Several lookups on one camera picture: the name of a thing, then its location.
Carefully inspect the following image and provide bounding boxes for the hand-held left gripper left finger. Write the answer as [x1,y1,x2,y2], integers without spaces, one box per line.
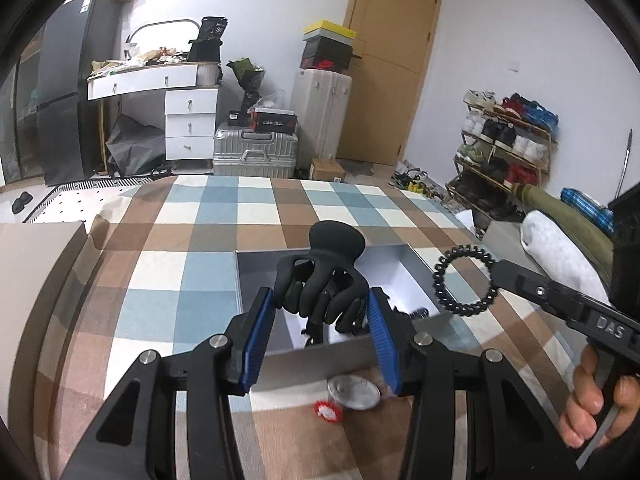
[60,287,277,480]

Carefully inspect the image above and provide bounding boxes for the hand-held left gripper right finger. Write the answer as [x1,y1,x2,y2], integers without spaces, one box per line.
[367,287,581,480]

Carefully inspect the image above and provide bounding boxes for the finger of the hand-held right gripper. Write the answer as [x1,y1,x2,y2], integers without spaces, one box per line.
[492,260,593,341]

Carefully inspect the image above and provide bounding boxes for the large black claw clip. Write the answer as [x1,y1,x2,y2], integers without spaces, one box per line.
[300,317,328,348]

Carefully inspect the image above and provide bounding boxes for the grey cardboard box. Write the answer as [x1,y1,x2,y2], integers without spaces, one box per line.
[234,242,468,395]

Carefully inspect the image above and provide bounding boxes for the large black spiral hair tie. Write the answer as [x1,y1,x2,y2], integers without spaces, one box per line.
[434,245,499,317]

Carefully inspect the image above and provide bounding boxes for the black claw clip rounded top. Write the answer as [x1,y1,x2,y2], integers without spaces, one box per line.
[274,220,372,337]

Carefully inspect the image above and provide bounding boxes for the person's right hand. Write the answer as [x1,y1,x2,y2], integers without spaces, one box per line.
[557,345,640,448]

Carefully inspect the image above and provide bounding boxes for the white cloth bundle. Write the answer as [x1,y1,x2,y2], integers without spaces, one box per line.
[520,209,612,306]

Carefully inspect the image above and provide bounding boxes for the round silver disc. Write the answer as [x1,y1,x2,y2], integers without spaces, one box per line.
[327,376,381,411]

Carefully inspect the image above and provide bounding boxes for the blue plaid cloth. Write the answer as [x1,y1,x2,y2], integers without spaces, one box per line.
[560,187,615,235]

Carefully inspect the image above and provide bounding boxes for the olive green rolled mat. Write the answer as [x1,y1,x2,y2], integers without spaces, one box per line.
[510,182,616,266]

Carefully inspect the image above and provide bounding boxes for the small red white hair accessory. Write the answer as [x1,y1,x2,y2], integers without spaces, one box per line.
[313,399,343,425]

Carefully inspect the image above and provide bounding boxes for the thin metal rod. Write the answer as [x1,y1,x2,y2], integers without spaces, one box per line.
[617,130,633,196]

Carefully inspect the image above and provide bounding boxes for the shoe rack with shoes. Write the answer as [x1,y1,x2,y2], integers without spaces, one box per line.
[445,89,560,221]

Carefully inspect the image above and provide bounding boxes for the shoes on floor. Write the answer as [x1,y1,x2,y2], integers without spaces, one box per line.
[390,160,446,201]

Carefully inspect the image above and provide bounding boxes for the small cardboard box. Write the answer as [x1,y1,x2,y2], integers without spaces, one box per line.
[310,157,347,183]

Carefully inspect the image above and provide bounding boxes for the silver suitcase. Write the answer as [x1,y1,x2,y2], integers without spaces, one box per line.
[212,127,299,178]

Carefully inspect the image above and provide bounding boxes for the black red box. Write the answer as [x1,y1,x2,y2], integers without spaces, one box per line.
[248,107,298,133]

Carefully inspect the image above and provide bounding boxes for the white desk with drawers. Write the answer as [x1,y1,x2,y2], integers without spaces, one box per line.
[87,60,223,161]

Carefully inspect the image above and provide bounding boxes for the dotted white rug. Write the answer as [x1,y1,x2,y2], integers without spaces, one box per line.
[25,177,146,223]

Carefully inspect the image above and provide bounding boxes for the grey plastic bag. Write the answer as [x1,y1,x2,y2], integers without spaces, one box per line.
[105,114,166,176]

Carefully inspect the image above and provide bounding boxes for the white suitcase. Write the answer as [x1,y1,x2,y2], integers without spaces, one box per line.
[291,67,353,161]

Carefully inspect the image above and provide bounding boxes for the wooden door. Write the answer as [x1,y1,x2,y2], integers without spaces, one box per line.
[335,0,444,166]

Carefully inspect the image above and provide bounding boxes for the dark green bouquet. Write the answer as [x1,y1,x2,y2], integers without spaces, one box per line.
[226,56,267,111]

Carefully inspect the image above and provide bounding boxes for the white cylinder bin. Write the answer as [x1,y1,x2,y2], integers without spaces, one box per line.
[197,62,223,86]

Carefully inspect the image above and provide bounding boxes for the black shoe box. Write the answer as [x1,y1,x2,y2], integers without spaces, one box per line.
[300,37,355,73]

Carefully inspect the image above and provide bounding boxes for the desk clutter pile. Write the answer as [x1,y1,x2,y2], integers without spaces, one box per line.
[90,47,193,78]

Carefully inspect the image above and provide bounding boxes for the stacked black bags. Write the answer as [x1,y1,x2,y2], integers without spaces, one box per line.
[187,16,229,62]

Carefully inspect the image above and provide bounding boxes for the dark grey fridge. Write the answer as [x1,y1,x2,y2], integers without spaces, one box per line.
[35,0,123,187]

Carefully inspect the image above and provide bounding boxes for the yellow shoe box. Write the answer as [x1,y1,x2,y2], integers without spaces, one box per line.
[302,20,358,42]

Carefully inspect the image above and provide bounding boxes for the glass door cabinet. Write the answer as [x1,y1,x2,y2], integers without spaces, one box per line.
[0,50,41,186]

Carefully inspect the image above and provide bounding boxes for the arched mirror frame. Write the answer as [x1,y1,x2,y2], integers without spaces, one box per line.
[122,19,201,61]

